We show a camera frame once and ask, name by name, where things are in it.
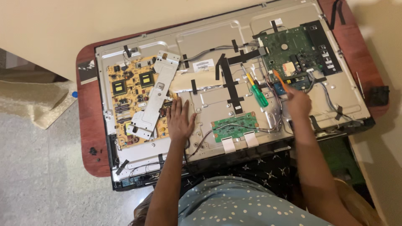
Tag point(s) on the black plastic block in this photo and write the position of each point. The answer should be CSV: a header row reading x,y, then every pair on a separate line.
x,y
378,95

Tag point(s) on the black tape on table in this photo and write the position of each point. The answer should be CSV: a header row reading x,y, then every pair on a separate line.
x,y
335,12

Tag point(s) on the blue round cap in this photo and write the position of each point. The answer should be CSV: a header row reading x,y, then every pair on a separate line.
x,y
74,94

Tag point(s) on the black and white card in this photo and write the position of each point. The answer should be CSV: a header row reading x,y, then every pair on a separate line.
x,y
87,72

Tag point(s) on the beige foil tape sheet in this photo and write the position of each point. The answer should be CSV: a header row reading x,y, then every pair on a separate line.
x,y
183,83

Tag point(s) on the person's right fingers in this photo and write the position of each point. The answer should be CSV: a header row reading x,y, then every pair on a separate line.
x,y
290,93

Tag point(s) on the blue dotted shirt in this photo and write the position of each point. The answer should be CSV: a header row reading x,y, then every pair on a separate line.
x,y
245,207

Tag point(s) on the small green timing board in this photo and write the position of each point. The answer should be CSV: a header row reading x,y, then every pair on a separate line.
x,y
233,127

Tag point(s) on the green mat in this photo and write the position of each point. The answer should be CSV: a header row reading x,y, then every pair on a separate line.
x,y
340,160

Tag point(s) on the small blue circuit board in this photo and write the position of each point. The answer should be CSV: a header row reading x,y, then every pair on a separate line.
x,y
300,84

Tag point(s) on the short black tape strip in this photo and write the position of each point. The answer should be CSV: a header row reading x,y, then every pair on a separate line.
x,y
235,45
185,61
194,87

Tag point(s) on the black plastic port panel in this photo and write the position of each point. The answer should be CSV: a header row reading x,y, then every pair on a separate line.
x,y
317,40

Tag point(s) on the orange plastic pry tool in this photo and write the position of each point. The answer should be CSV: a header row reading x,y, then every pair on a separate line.
x,y
279,80

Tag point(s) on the pile of black screws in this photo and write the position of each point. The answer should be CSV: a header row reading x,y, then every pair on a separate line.
x,y
93,151

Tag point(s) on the black star-patterned cloth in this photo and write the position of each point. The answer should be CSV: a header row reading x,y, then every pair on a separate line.
x,y
260,171

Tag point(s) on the opened television metal chassis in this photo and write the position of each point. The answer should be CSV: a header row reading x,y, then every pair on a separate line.
x,y
213,105

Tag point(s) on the yellow power supply board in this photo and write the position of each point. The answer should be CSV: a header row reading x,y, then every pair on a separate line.
x,y
132,94

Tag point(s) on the person's right hand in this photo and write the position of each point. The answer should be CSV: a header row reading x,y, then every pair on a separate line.
x,y
299,105

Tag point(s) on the white label sticker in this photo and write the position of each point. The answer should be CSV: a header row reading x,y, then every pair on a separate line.
x,y
203,65

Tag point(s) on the silver metal mounting bracket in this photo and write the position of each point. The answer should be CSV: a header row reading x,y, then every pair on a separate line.
x,y
157,94

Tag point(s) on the large green main board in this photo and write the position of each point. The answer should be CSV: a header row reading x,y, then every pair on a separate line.
x,y
292,40

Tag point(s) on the person's left hand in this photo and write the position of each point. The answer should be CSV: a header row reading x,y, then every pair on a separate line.
x,y
179,124

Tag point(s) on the beige carpet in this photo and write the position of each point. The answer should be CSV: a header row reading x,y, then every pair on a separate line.
x,y
34,103

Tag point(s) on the long black tape cross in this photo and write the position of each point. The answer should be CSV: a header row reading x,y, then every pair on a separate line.
x,y
231,84

